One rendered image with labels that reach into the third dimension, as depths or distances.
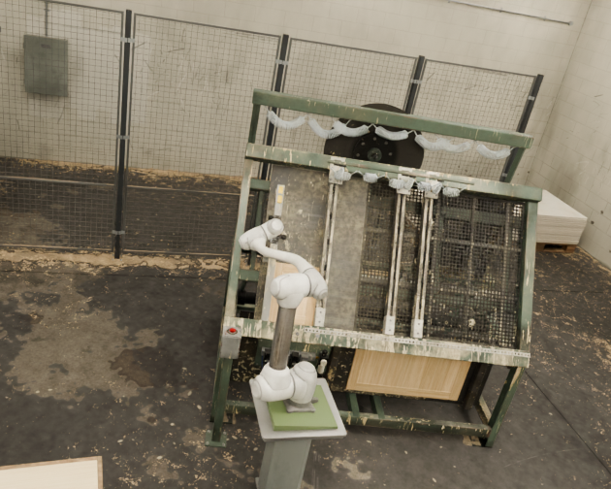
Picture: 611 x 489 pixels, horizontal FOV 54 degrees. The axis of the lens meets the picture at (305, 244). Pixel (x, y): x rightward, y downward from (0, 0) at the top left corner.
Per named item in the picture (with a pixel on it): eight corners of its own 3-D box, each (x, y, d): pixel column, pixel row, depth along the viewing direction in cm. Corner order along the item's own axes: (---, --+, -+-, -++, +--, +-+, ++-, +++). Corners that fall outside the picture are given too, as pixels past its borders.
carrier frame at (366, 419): (209, 422, 439) (222, 329, 403) (221, 316, 562) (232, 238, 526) (492, 447, 469) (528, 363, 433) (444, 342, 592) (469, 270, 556)
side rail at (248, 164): (224, 315, 414) (224, 315, 403) (243, 162, 430) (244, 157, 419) (233, 316, 415) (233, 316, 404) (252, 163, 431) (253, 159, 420)
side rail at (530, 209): (512, 349, 443) (519, 349, 432) (521, 204, 459) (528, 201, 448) (522, 350, 444) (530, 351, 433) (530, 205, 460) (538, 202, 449)
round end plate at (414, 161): (315, 195, 481) (335, 96, 446) (314, 192, 486) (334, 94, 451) (410, 209, 491) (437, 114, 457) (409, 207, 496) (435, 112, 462)
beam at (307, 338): (221, 333, 412) (221, 334, 401) (223, 315, 414) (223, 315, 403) (521, 367, 442) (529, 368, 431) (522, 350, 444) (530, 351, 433)
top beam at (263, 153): (243, 159, 424) (244, 155, 414) (245, 146, 426) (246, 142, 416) (534, 204, 454) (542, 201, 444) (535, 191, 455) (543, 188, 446)
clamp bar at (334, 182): (309, 325, 416) (315, 325, 393) (328, 160, 433) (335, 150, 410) (324, 327, 417) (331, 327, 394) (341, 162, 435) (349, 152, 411)
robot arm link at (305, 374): (317, 402, 356) (326, 372, 347) (291, 407, 346) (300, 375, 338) (304, 384, 368) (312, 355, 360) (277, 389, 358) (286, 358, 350)
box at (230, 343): (218, 358, 387) (222, 336, 379) (220, 347, 398) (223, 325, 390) (238, 360, 389) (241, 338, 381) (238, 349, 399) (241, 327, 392)
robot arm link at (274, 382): (292, 404, 344) (258, 409, 332) (278, 389, 357) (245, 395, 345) (315, 278, 323) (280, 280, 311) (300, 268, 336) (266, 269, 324)
